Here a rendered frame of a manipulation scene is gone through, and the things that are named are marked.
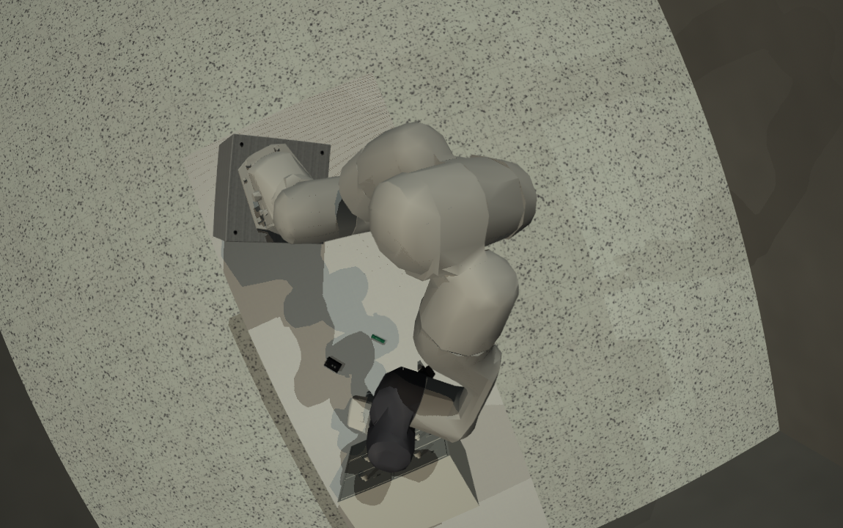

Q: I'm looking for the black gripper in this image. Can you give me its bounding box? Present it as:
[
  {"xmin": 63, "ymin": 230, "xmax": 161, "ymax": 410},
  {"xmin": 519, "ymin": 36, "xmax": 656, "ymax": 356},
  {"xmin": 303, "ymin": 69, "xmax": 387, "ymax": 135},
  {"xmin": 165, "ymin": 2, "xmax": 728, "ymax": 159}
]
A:
[{"xmin": 366, "ymin": 361, "xmax": 435, "ymax": 397}]

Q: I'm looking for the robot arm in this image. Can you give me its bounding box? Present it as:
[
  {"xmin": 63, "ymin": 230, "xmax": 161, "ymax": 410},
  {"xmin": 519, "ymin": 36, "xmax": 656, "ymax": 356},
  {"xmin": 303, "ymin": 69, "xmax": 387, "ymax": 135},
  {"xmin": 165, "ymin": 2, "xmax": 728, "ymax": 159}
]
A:
[{"xmin": 238, "ymin": 122, "xmax": 537, "ymax": 473}]

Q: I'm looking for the small grey chest of drawers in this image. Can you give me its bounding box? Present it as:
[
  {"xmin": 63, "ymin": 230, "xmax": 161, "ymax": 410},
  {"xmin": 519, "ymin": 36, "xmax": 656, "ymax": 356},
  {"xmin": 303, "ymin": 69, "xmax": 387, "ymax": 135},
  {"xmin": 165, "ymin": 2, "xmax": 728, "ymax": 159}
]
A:
[{"xmin": 337, "ymin": 440, "xmax": 479, "ymax": 528}]

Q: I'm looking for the black nine-volt battery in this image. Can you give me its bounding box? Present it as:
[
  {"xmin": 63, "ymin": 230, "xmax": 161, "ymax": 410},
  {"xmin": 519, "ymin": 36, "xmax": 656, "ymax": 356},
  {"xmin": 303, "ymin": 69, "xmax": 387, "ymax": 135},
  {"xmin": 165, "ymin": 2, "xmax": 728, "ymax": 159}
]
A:
[{"xmin": 324, "ymin": 357, "xmax": 342, "ymax": 373}]

